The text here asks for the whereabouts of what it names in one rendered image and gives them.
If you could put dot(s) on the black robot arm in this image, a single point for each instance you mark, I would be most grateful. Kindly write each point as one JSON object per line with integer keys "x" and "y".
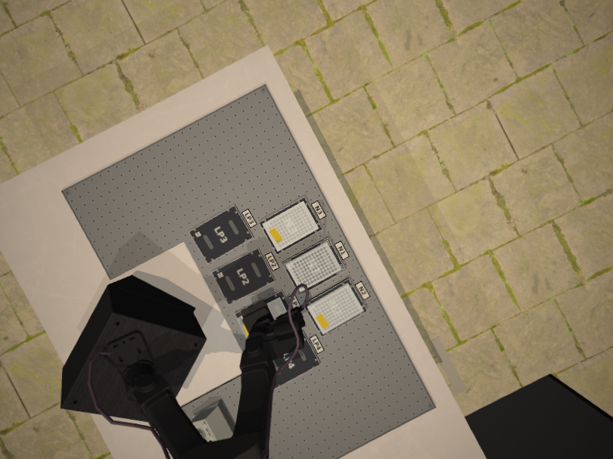
{"x": 178, "y": 433}

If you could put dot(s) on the light grey control panel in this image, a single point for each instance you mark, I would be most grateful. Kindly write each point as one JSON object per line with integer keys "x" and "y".
{"x": 214, "y": 423}

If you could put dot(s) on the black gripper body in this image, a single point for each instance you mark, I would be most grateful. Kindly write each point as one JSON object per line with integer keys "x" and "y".
{"x": 250, "y": 320}

